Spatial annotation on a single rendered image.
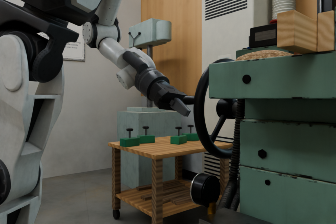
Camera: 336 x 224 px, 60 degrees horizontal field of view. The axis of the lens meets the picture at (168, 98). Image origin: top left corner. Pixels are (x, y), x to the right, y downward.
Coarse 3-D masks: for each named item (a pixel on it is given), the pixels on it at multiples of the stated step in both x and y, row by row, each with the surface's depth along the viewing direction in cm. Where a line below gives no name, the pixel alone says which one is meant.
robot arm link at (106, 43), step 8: (96, 24) 106; (96, 32) 105; (104, 32) 107; (112, 32) 109; (96, 40) 106; (104, 40) 106; (112, 40) 105; (104, 48) 104; (112, 48) 102; (120, 48) 101; (104, 56) 106; (112, 56) 101
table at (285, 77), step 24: (216, 72) 48; (240, 72) 45; (264, 72) 42; (288, 72) 40; (312, 72) 38; (216, 96) 48; (240, 96) 45; (264, 96) 42; (288, 96) 40; (312, 96) 38
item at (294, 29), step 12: (288, 12) 33; (288, 24) 33; (300, 24) 34; (312, 24) 36; (288, 36) 33; (300, 36) 34; (312, 36) 36; (288, 48) 34; (300, 48) 34; (312, 48) 36
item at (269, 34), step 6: (270, 24) 66; (276, 24) 65; (252, 30) 69; (258, 30) 68; (264, 30) 67; (270, 30) 66; (276, 30) 65; (252, 36) 69; (258, 36) 68; (264, 36) 67; (270, 36) 66; (276, 36) 65; (252, 42) 69; (258, 42) 68; (264, 42) 67; (270, 42) 66; (276, 42) 65
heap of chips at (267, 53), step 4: (252, 52) 47; (256, 52) 47; (260, 52) 46; (264, 52) 45; (268, 52) 45; (272, 52) 44; (276, 52) 44; (280, 52) 44; (284, 52) 44; (240, 56) 48; (244, 56) 47; (248, 56) 47; (252, 56) 46; (256, 56) 46; (260, 56) 45; (264, 56) 45; (268, 56) 44; (272, 56) 44; (276, 56) 43; (236, 60) 48
